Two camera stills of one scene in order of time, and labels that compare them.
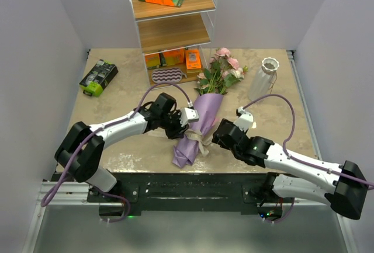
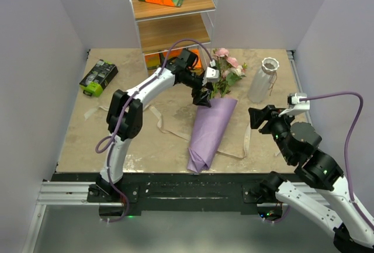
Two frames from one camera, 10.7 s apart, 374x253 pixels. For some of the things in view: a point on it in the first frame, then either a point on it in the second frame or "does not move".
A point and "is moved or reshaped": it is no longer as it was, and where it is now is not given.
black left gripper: x=178 y=132 -> x=203 y=99
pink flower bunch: x=222 y=72 does not move
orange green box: x=152 y=61 does not move
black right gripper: x=215 y=139 -> x=270 y=112
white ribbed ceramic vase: x=260 y=83 does not move
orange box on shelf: x=174 y=56 does not move
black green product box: x=97 y=79 does not move
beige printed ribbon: x=203 y=139 is moved or reshaped
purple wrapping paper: x=188 y=149 is moved or reshaped
